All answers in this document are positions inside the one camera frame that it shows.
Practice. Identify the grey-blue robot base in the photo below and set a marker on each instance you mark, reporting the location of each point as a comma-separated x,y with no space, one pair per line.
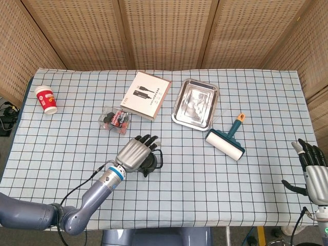
156,237

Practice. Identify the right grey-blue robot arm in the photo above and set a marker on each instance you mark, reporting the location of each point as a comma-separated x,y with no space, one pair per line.
322,223

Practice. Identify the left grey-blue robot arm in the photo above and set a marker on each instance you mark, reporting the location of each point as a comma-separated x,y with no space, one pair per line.
97,192

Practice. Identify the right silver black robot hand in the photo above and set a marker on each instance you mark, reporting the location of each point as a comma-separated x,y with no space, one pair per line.
317,184

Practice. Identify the red white paper cup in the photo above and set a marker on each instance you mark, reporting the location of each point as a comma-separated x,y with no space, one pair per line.
46,100

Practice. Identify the white table leg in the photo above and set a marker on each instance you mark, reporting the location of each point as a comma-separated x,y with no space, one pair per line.
227,235

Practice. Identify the teal lint roller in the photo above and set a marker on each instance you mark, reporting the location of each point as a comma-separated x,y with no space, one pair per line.
225,146

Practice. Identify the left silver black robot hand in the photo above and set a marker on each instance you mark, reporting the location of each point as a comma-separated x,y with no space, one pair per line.
133,153

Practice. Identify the stainless steel rectangular tray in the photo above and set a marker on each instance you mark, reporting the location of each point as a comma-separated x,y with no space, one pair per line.
196,105

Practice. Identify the blue checked tablecloth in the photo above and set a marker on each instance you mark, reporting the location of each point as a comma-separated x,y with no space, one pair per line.
205,200

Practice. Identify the woven wooden folding screen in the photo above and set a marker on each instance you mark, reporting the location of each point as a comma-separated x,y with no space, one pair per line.
164,33

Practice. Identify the black cast iron teapot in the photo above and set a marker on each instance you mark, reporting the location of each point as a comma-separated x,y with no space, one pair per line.
155,166

